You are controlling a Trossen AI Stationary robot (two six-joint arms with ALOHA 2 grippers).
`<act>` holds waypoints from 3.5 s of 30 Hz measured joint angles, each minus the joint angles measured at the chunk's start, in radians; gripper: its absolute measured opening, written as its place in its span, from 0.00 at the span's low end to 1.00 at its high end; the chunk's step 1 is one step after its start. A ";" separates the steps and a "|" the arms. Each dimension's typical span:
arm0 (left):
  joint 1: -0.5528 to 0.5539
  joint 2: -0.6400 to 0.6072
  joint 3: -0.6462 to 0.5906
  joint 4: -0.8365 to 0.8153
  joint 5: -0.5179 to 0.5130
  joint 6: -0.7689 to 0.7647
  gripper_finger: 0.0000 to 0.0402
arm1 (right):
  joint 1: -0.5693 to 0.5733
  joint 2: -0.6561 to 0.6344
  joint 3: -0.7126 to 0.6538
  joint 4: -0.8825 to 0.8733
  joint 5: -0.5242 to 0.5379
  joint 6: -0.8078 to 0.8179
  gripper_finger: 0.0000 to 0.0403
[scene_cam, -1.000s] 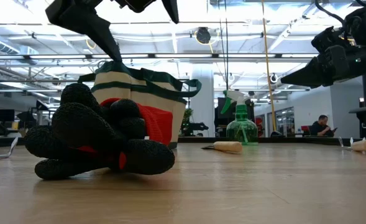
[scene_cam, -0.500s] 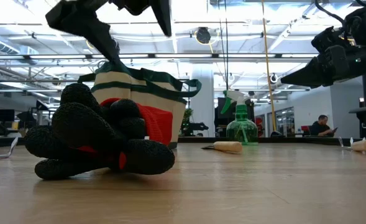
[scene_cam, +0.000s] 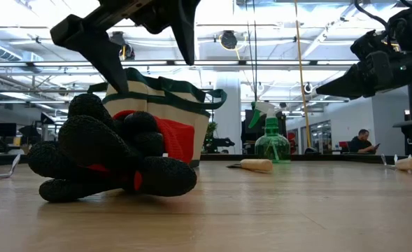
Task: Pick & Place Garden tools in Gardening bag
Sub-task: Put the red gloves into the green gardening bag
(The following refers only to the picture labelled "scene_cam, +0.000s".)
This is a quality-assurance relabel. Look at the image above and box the yellow hanging cable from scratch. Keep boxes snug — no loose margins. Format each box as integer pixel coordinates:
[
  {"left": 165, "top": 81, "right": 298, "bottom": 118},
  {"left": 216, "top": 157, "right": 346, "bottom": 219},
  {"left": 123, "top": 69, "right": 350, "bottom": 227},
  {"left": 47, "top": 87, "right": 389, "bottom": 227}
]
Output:
[{"left": 294, "top": 0, "right": 314, "bottom": 151}]

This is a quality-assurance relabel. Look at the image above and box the tall green indoor plant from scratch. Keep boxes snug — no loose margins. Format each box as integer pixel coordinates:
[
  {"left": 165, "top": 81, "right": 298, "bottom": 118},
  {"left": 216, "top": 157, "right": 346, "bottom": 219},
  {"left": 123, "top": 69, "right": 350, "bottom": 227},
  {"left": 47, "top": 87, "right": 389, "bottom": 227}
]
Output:
[{"left": 204, "top": 121, "right": 220, "bottom": 153}]

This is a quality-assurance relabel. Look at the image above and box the black ceiling cable reel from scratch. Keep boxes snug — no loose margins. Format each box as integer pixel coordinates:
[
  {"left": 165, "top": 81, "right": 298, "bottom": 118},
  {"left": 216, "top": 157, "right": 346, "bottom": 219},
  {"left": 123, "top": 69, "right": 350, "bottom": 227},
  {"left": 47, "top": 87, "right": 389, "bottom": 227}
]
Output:
[
  {"left": 220, "top": 29, "right": 240, "bottom": 51},
  {"left": 108, "top": 30, "right": 136, "bottom": 62}
]

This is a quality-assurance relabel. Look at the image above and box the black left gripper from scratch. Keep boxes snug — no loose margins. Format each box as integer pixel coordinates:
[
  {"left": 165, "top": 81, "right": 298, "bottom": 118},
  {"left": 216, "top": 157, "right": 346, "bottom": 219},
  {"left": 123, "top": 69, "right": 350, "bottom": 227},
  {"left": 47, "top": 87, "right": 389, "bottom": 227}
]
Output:
[{"left": 50, "top": 0, "right": 202, "bottom": 95}]

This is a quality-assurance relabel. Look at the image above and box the cream canvas bag green trim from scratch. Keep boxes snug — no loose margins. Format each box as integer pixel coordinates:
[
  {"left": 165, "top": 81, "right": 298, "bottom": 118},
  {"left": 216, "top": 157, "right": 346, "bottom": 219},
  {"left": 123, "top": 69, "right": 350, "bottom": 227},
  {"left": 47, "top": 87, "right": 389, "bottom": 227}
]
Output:
[{"left": 86, "top": 66, "right": 228, "bottom": 168}]

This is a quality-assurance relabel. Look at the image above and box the suspended linear light rail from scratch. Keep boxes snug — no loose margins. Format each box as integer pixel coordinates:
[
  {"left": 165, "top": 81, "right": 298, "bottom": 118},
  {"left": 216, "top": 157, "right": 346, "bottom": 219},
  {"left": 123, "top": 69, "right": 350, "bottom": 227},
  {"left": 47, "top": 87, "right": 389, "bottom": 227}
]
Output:
[{"left": 0, "top": 59, "right": 360, "bottom": 68}]

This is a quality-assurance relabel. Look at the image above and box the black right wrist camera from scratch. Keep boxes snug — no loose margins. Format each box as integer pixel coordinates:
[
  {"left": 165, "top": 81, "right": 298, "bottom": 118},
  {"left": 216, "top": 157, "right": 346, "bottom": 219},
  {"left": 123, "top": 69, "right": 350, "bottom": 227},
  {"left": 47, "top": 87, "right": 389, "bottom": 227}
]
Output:
[{"left": 350, "top": 29, "right": 390, "bottom": 61}]

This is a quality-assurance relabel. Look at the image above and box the wooden-handled transplanter dark blade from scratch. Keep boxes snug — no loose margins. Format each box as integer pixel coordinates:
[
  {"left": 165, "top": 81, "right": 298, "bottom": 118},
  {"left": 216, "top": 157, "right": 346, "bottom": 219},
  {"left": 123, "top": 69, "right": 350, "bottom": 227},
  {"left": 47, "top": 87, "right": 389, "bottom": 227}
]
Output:
[{"left": 225, "top": 158, "right": 274, "bottom": 173}]

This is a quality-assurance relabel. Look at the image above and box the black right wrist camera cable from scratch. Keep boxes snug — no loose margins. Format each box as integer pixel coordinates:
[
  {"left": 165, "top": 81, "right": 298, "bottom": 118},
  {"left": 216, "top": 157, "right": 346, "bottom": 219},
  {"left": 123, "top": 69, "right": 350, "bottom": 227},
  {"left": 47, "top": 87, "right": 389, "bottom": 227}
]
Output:
[{"left": 353, "top": 0, "right": 390, "bottom": 34}]

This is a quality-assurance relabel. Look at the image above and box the person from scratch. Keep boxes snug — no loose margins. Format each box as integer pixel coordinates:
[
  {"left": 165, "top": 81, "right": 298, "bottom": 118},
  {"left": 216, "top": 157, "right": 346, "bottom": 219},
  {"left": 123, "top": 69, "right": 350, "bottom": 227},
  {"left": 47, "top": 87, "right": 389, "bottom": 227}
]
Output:
[{"left": 348, "top": 128, "right": 381, "bottom": 155}]

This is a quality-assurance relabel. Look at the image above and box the black and red garden glove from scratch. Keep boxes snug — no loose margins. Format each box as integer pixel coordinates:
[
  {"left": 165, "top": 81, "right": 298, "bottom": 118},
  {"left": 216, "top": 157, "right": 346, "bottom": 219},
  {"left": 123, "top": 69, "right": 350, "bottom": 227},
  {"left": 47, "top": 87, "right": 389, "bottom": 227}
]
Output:
[{"left": 27, "top": 92, "right": 199, "bottom": 204}]

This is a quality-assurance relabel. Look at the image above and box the black computer monitor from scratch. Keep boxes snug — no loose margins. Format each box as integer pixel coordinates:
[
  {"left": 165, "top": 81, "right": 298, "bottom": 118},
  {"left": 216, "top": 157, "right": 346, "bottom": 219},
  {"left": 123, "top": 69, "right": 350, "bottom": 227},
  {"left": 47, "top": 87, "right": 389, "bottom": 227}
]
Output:
[{"left": 0, "top": 122, "right": 17, "bottom": 138}]

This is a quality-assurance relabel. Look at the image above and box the white building column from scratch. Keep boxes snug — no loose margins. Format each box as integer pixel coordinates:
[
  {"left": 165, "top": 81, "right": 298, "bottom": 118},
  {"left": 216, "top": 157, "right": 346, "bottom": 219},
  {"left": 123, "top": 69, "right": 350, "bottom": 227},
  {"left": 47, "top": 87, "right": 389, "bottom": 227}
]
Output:
[{"left": 213, "top": 71, "right": 244, "bottom": 155}]

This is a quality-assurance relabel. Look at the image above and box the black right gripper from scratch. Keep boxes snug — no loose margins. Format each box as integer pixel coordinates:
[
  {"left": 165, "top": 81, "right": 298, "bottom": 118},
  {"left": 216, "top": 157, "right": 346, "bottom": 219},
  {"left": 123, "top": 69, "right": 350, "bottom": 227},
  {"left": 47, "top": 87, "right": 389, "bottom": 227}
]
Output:
[{"left": 315, "top": 50, "right": 412, "bottom": 99}]

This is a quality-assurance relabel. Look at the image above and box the wooden-handled hand fork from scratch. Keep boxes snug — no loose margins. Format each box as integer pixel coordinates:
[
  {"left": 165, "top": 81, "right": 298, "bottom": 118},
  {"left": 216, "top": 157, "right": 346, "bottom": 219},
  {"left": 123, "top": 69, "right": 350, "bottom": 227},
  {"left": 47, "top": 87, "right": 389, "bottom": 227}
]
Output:
[{"left": 380, "top": 153, "right": 412, "bottom": 172}]

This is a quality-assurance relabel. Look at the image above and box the green plastic spray bottle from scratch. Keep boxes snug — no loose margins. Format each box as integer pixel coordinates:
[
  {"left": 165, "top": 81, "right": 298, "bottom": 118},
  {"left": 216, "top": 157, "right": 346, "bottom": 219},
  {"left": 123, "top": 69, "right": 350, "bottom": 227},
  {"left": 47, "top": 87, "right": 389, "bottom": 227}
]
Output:
[{"left": 248, "top": 101, "right": 292, "bottom": 164}]

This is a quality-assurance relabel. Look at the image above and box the black aluminium table frame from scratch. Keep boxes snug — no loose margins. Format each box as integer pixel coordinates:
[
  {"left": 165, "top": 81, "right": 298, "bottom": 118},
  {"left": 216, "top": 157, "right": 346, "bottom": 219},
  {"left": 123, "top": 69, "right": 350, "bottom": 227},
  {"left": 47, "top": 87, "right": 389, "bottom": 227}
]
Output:
[{"left": 0, "top": 153, "right": 412, "bottom": 167}]

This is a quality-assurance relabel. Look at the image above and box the black hanging cable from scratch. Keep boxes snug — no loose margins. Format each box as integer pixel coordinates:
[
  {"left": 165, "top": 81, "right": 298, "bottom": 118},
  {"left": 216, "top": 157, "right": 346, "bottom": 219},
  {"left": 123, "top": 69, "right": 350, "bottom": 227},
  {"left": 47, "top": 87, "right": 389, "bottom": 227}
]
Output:
[{"left": 246, "top": 0, "right": 259, "bottom": 103}]

